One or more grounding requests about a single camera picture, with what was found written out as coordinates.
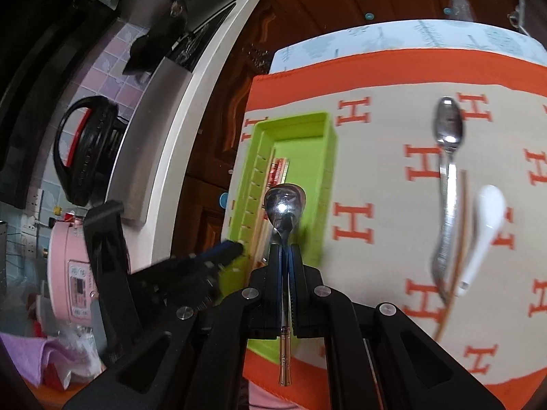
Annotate small metal spoon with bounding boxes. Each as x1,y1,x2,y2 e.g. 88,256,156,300
263,183,307,387

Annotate white ceramic spoon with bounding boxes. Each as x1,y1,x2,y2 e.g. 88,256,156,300
454,185,506,297

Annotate black red pressure cooker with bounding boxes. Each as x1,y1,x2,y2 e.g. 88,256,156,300
53,96,129,208

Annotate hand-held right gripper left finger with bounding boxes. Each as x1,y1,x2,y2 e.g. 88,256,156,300
64,243,284,410

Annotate purple cloth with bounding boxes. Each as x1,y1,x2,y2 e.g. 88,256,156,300
0,333,73,389

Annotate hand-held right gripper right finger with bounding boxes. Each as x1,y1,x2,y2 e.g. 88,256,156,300
287,243,506,410

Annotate green plastic utensil tray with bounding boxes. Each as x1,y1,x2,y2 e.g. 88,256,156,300
228,111,339,366

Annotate metal cabinet handle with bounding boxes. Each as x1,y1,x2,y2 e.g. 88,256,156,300
506,6,528,35

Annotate crumpled clear plastic bag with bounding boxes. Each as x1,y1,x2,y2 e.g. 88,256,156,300
55,325,107,381

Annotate decorated bamboo chopstick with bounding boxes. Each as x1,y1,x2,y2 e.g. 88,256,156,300
273,158,292,189

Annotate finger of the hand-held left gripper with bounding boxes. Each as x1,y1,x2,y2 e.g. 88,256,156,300
162,239,245,275

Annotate bamboo chopstick with dark bands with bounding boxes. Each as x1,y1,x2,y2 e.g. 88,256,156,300
252,218,274,265

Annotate pink cloth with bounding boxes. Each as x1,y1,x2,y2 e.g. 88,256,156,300
248,382,300,410

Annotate steel stove panel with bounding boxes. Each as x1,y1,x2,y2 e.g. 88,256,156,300
105,57,195,225

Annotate brown wooden chopstick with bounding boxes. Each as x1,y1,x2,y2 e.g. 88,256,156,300
433,170,468,344

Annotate pink rice cooker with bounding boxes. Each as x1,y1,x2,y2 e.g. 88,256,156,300
46,218,101,323

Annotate white wall sockets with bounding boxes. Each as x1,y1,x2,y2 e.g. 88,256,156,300
21,188,45,257

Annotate orange beige printed blanket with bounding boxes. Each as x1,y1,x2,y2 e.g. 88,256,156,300
241,45,547,410

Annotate large metal spoon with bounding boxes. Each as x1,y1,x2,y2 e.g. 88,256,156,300
431,96,466,304

